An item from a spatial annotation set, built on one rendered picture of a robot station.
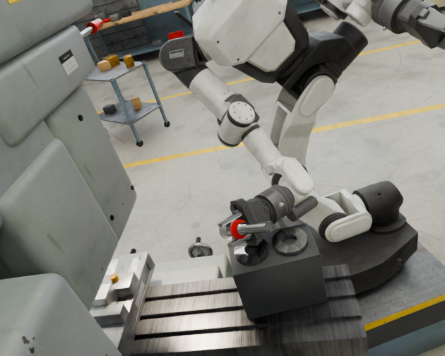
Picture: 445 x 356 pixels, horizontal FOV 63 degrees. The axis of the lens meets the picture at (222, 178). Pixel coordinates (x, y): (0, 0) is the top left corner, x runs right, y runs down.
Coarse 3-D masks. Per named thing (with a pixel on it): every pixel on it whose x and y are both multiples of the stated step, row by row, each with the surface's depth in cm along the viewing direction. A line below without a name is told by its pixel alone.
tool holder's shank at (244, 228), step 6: (240, 222) 86; (246, 222) 85; (252, 222) 82; (258, 222) 80; (264, 222) 78; (270, 222) 78; (240, 228) 85; (246, 228) 83; (252, 228) 81; (258, 228) 79; (264, 228) 77; (270, 228) 78; (240, 234) 85; (246, 234) 84
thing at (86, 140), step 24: (72, 96) 70; (48, 120) 62; (72, 120) 68; (96, 120) 77; (72, 144) 67; (96, 144) 75; (96, 168) 74; (120, 168) 84; (96, 192) 72; (120, 192) 82; (120, 216) 80
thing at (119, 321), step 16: (112, 256) 124; (128, 256) 122; (144, 256) 120; (112, 272) 118; (128, 272) 116; (144, 272) 116; (144, 288) 115; (112, 304) 101; (128, 304) 105; (96, 320) 100; (112, 320) 100; (128, 320) 102; (112, 336) 97; (128, 336) 100; (128, 352) 99
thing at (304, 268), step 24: (264, 240) 94; (288, 240) 93; (312, 240) 91; (240, 264) 91; (264, 264) 89; (288, 264) 88; (312, 264) 89; (240, 288) 91; (264, 288) 92; (288, 288) 93; (312, 288) 94; (264, 312) 98
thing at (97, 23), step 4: (96, 20) 83; (100, 20) 84; (88, 24) 81; (92, 24) 81; (96, 24) 82; (100, 24) 84; (88, 28) 79; (92, 28) 80; (96, 28) 82; (84, 32) 77; (88, 32) 79; (92, 32) 82; (84, 36) 77
